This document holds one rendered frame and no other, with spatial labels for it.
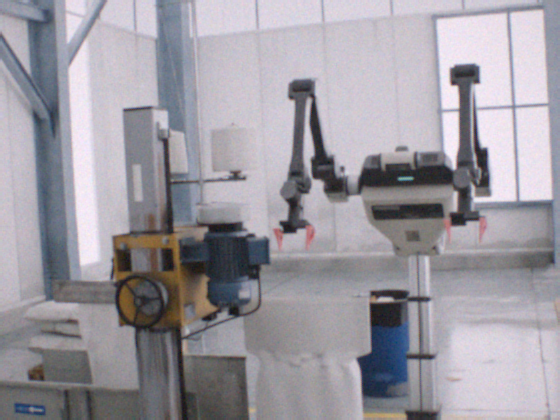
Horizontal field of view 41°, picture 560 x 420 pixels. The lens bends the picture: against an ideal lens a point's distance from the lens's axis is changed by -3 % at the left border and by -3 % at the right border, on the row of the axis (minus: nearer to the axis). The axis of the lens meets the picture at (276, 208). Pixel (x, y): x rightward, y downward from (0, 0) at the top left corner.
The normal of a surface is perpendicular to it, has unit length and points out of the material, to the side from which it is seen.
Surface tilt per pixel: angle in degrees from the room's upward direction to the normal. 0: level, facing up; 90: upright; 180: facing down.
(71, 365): 90
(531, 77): 90
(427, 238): 130
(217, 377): 90
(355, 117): 90
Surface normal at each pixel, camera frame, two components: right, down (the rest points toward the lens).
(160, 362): -0.30, 0.07
